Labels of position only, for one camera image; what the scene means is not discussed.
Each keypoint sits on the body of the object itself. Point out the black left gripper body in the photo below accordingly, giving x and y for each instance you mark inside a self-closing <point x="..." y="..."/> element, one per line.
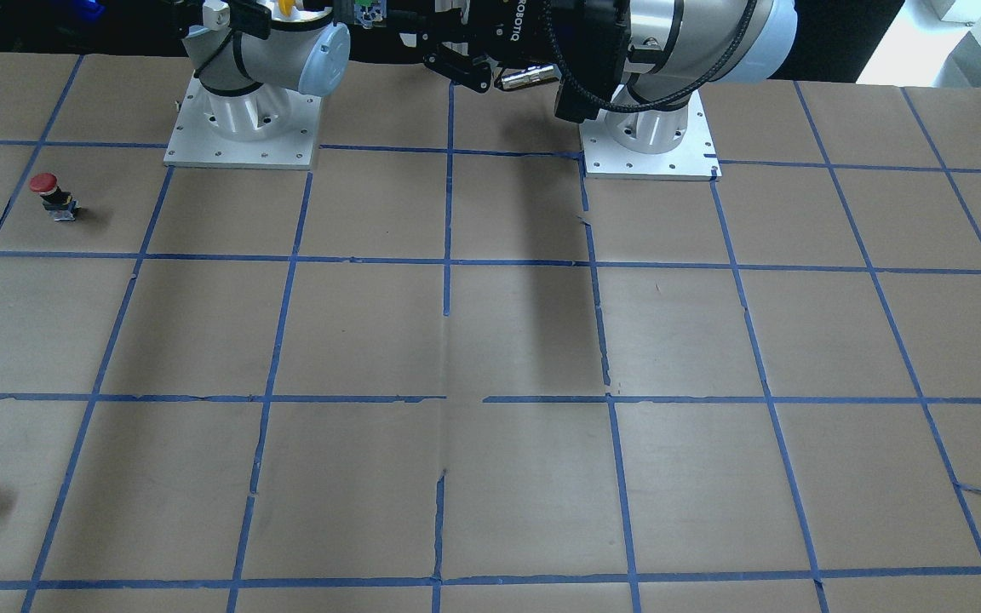
<point x="514" y="34"/>

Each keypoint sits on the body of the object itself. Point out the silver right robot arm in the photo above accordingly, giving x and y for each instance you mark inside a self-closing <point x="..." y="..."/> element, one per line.
<point x="257" y="63"/>

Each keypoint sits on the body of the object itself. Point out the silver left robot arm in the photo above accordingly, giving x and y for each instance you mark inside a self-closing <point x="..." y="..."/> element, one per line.
<point x="675" y="48"/>

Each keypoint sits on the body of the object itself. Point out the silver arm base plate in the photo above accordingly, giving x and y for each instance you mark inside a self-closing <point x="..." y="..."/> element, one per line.
<point x="269" y="128"/>
<point x="651" y="145"/>

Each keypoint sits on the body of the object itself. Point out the red mushroom push button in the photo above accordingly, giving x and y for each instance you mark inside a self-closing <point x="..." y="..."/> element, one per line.
<point x="58" y="203"/>

